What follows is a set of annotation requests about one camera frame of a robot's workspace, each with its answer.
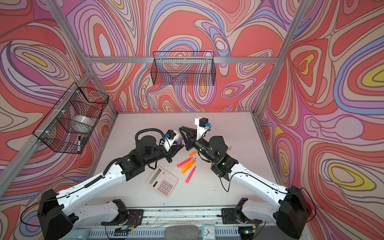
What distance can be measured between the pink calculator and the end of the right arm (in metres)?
0.34

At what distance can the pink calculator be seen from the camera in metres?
0.82

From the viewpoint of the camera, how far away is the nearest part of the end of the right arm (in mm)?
518
